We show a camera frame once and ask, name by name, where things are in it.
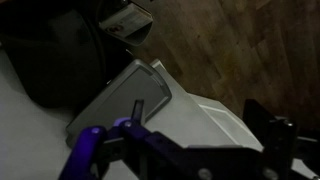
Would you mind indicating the black bag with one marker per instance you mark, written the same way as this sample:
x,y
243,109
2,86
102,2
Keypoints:
x,y
56,50

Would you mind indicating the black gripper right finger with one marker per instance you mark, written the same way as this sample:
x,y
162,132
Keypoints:
x,y
271,133

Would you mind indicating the white box with label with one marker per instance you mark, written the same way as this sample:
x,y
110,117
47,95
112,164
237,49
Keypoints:
x,y
128,21

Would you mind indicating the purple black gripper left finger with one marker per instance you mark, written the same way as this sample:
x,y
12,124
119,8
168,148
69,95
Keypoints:
x,y
85,151

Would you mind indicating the dark grey chair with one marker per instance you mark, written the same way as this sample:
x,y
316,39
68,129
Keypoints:
x,y
125,100

